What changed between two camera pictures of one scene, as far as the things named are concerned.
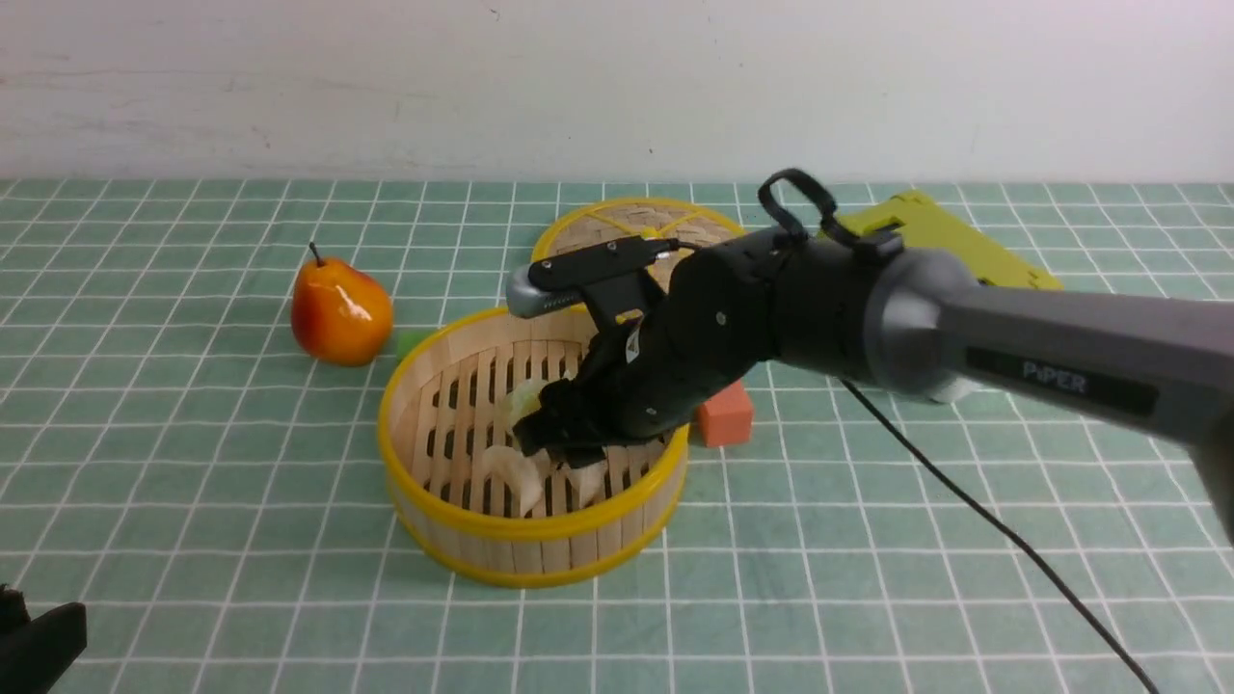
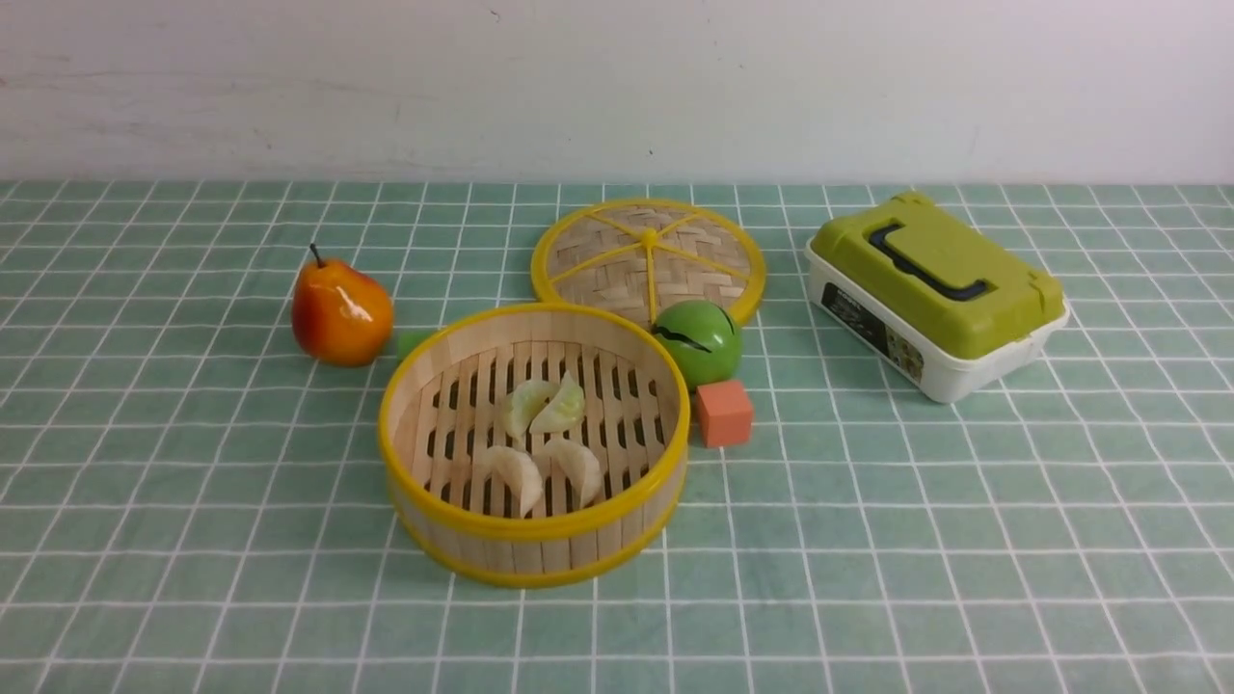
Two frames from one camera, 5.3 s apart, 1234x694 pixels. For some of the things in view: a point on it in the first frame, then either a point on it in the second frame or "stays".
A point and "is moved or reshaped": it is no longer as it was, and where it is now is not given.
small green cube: [406, 340] stays
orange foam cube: [726, 418] stays
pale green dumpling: [590, 482] is moved or reshaped
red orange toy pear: [340, 315] stays
